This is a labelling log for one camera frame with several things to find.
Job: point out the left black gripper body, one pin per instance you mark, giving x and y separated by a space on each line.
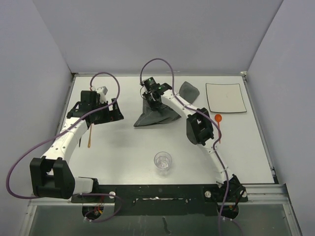
103 116

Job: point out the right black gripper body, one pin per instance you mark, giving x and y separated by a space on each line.
153 104

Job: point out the grey cloth placemat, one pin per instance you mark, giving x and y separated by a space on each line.
165 114

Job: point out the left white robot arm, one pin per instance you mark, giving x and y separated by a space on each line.
51 175

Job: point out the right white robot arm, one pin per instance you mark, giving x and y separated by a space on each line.
199 131

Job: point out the clear plastic cup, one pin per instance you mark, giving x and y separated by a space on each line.
163 162

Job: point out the orange plastic spoon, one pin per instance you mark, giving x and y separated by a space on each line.
218 119

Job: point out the white square plate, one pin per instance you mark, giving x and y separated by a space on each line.
225 98

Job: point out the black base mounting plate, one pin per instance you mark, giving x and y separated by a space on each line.
169 200

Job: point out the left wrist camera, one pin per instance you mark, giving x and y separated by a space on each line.
100 90

